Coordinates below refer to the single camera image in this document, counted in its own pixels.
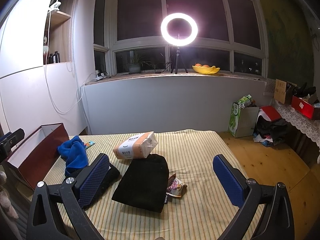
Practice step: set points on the orange fruits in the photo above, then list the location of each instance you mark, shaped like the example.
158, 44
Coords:
200, 65

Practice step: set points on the white lace cloth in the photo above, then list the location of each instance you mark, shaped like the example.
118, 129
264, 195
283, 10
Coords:
308, 127

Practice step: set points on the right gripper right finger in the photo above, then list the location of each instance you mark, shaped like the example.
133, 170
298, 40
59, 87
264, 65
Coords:
231, 179

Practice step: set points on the brown cardboard box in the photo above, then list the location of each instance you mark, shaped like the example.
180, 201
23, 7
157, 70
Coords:
284, 91

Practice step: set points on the orange tissue pack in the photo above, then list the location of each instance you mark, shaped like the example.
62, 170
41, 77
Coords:
136, 147

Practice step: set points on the left hand in white glove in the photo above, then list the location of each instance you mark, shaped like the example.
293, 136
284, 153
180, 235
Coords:
4, 198

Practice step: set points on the pile of clothes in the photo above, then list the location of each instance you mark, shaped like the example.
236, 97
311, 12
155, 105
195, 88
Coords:
270, 128

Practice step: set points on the colourful small card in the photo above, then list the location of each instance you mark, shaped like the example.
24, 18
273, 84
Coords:
89, 144

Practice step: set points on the dark bottles on shelf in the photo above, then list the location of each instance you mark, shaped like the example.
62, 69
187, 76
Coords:
54, 58

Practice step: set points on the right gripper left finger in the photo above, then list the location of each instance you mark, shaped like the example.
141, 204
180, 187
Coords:
90, 178

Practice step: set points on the red white snack wrapper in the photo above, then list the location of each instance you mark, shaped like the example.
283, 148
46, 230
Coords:
175, 188

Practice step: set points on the black fabric pouch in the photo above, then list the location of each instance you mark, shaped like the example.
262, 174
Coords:
144, 184

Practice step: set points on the blue fleece cloth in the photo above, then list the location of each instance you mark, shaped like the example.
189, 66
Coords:
73, 152

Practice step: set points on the white power strip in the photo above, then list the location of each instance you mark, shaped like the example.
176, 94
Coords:
101, 76

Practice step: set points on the black tripod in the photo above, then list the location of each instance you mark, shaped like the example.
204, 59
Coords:
177, 61

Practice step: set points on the yellow fruit bowl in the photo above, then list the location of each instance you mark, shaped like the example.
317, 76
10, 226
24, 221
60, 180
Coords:
206, 70

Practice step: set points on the striped yellow table cloth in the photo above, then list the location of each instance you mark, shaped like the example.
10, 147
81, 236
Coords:
203, 212

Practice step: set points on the ring light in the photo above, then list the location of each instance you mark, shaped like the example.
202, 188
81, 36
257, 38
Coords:
179, 29

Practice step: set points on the red ceramic vase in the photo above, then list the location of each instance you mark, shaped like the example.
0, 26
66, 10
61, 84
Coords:
45, 49

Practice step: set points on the potted plant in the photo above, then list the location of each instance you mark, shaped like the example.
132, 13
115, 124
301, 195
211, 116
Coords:
136, 62

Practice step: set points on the green white paper bag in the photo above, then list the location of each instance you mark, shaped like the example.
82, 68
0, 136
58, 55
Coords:
243, 117

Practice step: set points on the dark red cardboard box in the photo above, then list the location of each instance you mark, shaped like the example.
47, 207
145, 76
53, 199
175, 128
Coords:
33, 158

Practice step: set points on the red box on shelf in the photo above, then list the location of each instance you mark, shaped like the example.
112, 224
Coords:
305, 108

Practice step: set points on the black fuzzy sock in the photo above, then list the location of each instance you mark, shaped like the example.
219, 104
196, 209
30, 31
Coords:
111, 176

